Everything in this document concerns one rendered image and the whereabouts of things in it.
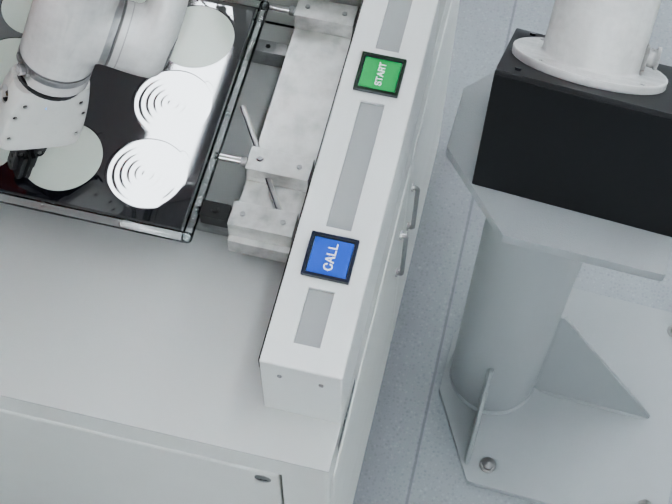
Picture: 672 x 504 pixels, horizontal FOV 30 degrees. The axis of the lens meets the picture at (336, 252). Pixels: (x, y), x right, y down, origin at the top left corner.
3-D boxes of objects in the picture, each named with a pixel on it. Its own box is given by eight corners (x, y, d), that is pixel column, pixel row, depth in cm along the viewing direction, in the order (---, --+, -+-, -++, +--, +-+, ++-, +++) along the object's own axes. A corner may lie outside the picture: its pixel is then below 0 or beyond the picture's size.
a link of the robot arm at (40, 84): (29, 85, 135) (23, 104, 137) (105, 80, 140) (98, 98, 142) (5, 28, 139) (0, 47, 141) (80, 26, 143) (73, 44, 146)
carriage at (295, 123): (228, 251, 155) (226, 240, 152) (300, 21, 171) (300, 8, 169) (291, 265, 154) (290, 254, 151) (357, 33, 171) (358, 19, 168)
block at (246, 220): (228, 234, 153) (226, 222, 150) (235, 211, 154) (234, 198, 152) (292, 248, 152) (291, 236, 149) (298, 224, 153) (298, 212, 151)
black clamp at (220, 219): (200, 223, 153) (198, 212, 151) (205, 207, 154) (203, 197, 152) (227, 229, 153) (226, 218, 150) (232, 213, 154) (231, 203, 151)
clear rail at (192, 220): (180, 244, 151) (178, 238, 150) (261, 3, 168) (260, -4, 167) (191, 246, 151) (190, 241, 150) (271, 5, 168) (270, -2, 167)
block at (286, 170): (245, 179, 156) (244, 167, 154) (253, 157, 158) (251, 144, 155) (308, 193, 155) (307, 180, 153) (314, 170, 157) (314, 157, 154)
